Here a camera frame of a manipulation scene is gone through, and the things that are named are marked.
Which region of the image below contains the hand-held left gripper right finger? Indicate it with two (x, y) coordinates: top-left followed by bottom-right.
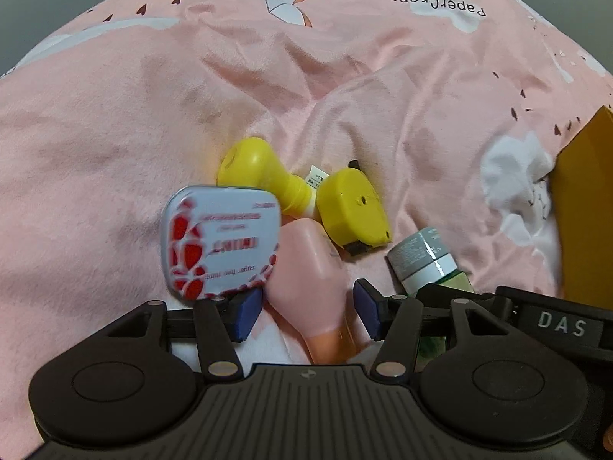
(352, 278), (514, 385)

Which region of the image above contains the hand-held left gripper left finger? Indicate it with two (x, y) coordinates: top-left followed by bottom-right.
(100, 287), (265, 385)

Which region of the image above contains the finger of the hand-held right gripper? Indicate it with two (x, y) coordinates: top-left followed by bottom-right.
(416, 282), (503, 321)

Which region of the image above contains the pink plastic bottle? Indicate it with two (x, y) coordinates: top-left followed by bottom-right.
(265, 217), (373, 366)

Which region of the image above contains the yellow tape measure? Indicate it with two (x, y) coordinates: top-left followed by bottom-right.
(317, 159), (395, 258)

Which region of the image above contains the pink printed blanket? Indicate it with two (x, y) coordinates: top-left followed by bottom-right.
(0, 0), (613, 394)

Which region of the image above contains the orange cardboard box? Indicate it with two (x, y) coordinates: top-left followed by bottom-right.
(547, 104), (613, 302)

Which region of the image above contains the yellow bulb-shaped toy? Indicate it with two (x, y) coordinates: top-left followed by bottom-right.
(216, 137), (329, 217)

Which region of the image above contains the red and white mint tin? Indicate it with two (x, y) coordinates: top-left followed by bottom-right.
(160, 184), (283, 301)

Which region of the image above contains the green tube with grey cap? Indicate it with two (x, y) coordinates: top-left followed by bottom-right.
(386, 228), (479, 360)

